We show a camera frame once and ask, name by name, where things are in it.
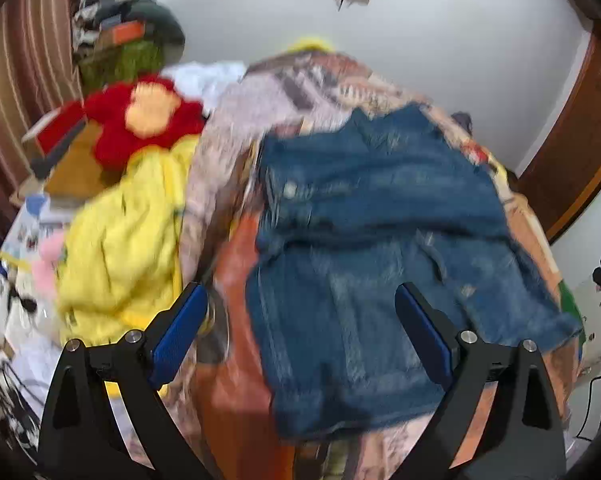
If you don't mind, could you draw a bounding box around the orange box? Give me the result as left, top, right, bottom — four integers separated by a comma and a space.
100, 21, 148, 47

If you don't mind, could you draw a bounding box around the black floor cable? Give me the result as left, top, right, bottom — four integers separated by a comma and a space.
570, 372, 601, 443

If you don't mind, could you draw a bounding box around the pile of picture books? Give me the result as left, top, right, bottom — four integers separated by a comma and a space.
0, 192, 74, 266

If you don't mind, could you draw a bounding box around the pile of mixed clutter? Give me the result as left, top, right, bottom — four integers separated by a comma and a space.
73, 0, 151, 56

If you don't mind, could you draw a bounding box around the yellow fleece cloth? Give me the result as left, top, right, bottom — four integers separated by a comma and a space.
55, 137, 216, 398

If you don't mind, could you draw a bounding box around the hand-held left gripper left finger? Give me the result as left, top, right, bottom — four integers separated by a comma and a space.
38, 281, 226, 480

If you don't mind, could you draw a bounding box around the green cloth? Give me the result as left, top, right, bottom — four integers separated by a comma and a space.
557, 280, 587, 346

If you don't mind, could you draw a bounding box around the pile of white papers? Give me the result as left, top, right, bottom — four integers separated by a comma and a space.
0, 260, 66, 461

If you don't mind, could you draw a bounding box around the yellow bed sheet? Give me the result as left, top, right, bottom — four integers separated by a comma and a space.
490, 160, 512, 196

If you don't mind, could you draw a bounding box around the striped brown curtain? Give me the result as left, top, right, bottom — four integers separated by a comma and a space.
0, 0, 94, 241

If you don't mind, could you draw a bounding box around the wooden door frame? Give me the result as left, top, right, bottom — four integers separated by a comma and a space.
517, 0, 601, 246

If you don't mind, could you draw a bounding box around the yellow rounded cushion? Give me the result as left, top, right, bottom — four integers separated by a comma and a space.
288, 35, 336, 56

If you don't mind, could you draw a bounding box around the pink plush toy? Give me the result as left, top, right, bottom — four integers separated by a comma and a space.
33, 232, 68, 291

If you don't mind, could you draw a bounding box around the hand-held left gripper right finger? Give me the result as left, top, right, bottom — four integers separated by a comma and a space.
394, 281, 568, 480

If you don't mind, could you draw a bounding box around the white cloth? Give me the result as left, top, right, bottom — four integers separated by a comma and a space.
163, 60, 246, 111

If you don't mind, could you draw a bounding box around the brown cardboard box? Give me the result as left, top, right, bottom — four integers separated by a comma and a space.
43, 120, 128, 198

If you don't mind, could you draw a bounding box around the printed blanket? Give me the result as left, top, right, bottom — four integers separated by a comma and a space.
180, 50, 586, 480

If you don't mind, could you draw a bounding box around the red plush toy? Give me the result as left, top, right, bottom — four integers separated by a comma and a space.
35, 74, 206, 171

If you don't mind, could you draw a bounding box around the blue denim jacket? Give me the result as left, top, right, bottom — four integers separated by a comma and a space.
244, 105, 583, 441

